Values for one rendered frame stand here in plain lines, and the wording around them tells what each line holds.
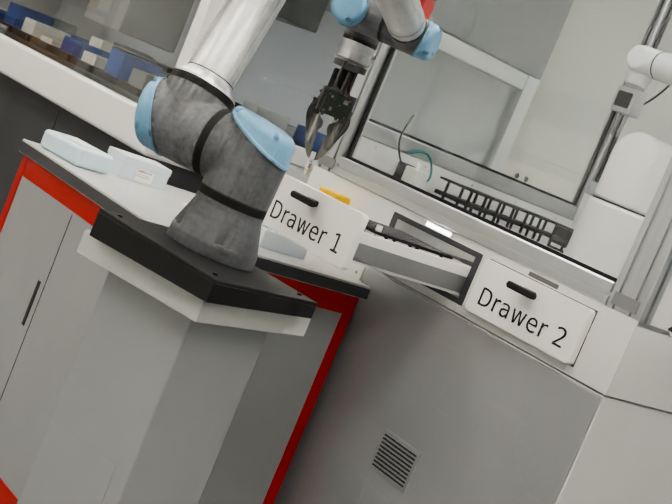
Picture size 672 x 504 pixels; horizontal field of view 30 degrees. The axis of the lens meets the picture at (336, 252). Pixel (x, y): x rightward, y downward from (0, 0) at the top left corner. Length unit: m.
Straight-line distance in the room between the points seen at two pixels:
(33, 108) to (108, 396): 1.95
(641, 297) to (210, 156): 0.82
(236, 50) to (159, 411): 0.59
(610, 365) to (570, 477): 0.22
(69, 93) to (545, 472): 1.80
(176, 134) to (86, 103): 1.44
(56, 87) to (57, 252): 1.03
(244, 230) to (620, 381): 0.76
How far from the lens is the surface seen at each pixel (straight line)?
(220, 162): 1.98
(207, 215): 1.97
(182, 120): 2.01
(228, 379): 2.05
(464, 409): 2.50
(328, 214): 2.38
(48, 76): 3.68
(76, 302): 2.55
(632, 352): 2.31
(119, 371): 2.00
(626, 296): 2.31
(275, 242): 2.65
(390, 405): 2.64
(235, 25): 2.07
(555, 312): 2.38
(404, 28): 2.37
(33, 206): 2.80
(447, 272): 2.52
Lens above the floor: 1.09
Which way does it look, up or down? 6 degrees down
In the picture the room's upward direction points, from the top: 22 degrees clockwise
